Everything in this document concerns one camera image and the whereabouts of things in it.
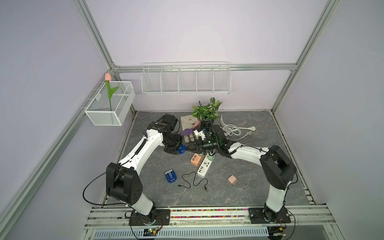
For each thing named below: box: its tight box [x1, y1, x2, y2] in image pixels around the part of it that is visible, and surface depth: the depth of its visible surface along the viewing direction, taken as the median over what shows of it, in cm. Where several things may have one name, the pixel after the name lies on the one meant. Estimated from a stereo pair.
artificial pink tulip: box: [104, 73, 119, 112], surface depth 85 cm
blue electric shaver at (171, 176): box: [165, 169, 177, 183], surface depth 86 cm
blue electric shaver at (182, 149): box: [176, 144, 187, 154], surface depth 81 cm
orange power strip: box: [190, 153, 202, 167], surface depth 93 cm
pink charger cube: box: [227, 174, 239, 186], surface depth 85 cm
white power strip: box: [197, 152, 213, 178], surface depth 89 cm
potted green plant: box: [192, 97, 223, 129], surface depth 90 cm
